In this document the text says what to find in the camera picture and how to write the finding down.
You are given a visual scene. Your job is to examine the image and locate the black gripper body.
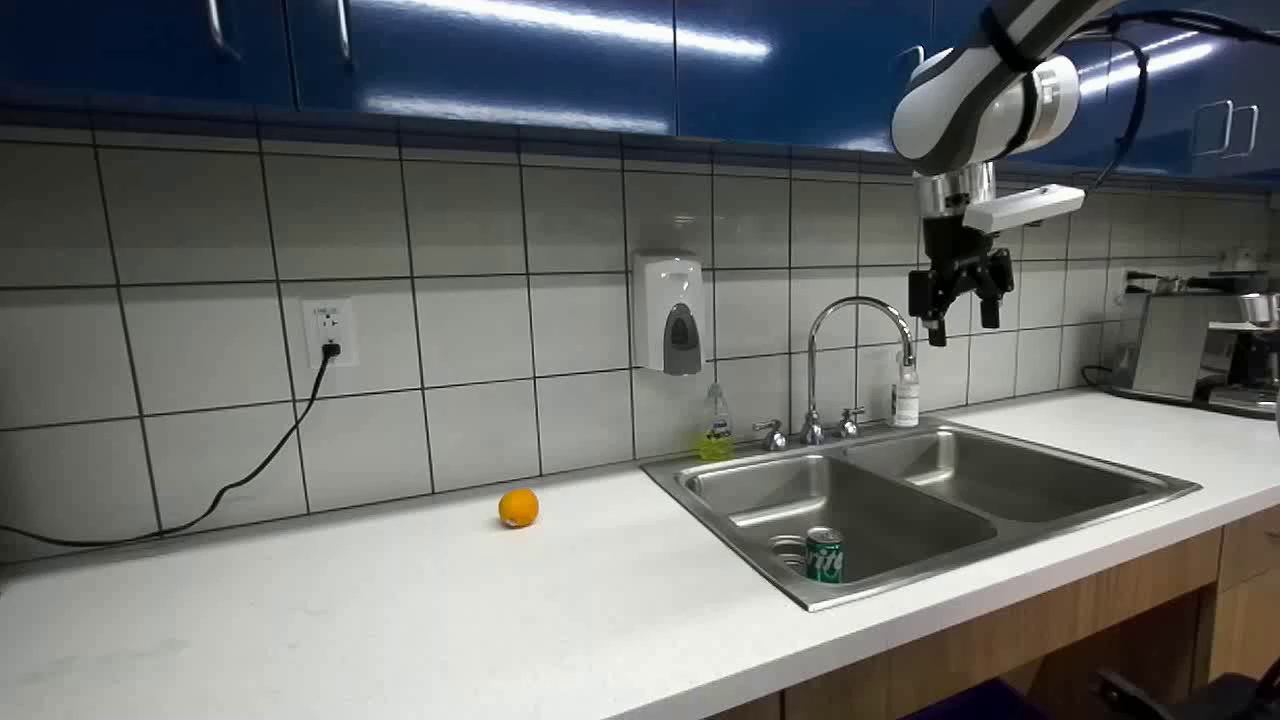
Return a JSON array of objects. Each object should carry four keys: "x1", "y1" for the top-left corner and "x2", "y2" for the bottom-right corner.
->
[{"x1": 918, "y1": 215, "x2": 1002, "y2": 290}]

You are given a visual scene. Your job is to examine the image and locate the green soda can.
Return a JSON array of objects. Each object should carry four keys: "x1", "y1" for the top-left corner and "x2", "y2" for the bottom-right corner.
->
[{"x1": 799, "y1": 523, "x2": 853, "y2": 588}]

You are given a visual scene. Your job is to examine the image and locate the clear hand soap pump bottle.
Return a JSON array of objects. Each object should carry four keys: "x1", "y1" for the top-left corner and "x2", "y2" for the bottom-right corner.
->
[{"x1": 886, "y1": 349, "x2": 926, "y2": 431}]

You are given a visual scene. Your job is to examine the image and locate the chrome gooseneck faucet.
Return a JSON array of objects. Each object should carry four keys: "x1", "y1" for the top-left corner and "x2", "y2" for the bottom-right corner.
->
[{"x1": 799, "y1": 290, "x2": 922, "y2": 446}]

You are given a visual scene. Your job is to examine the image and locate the silver coffee machine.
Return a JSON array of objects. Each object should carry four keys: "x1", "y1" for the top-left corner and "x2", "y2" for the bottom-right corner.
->
[{"x1": 1118, "y1": 264, "x2": 1280, "y2": 421}]

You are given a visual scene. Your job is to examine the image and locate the stainless steel double sink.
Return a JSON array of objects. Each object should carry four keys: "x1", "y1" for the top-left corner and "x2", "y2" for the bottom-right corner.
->
[{"x1": 635, "y1": 413, "x2": 1204, "y2": 615}]

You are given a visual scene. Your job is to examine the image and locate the green dish soap bottle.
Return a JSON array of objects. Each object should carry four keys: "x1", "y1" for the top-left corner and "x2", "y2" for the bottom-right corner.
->
[{"x1": 687, "y1": 382, "x2": 741, "y2": 469}]

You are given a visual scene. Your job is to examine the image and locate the wooden lower cabinets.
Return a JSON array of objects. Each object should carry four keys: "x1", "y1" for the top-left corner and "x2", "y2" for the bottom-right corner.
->
[{"x1": 712, "y1": 504, "x2": 1280, "y2": 720}]

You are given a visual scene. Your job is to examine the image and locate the black chair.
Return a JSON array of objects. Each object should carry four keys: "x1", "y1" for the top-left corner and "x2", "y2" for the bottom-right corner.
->
[{"x1": 1090, "y1": 664, "x2": 1280, "y2": 720}]

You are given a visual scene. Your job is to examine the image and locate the orange fruit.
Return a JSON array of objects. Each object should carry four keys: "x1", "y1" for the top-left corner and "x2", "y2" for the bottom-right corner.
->
[{"x1": 495, "y1": 482, "x2": 542, "y2": 533}]

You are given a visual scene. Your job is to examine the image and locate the blue upper cabinets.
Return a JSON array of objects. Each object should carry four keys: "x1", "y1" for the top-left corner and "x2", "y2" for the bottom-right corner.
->
[{"x1": 0, "y1": 0, "x2": 1280, "y2": 193}]

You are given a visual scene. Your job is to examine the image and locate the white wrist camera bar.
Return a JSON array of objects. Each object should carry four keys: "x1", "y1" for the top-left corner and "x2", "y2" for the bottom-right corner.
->
[{"x1": 961, "y1": 178, "x2": 1088, "y2": 241}]

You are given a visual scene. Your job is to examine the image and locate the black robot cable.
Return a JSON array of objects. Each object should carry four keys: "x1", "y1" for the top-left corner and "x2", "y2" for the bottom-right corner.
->
[{"x1": 1012, "y1": 5, "x2": 1280, "y2": 185}]

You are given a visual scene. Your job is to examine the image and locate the white wall soap dispenser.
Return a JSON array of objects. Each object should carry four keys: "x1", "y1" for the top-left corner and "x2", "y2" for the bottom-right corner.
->
[{"x1": 626, "y1": 251, "x2": 712, "y2": 379}]

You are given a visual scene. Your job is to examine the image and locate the black power cord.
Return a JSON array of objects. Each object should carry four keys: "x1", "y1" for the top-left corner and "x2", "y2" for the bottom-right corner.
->
[{"x1": 0, "y1": 339, "x2": 348, "y2": 550}]

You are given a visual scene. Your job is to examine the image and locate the white wall power outlet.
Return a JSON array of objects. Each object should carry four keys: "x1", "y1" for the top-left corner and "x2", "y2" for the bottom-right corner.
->
[{"x1": 299, "y1": 295, "x2": 360, "y2": 370}]

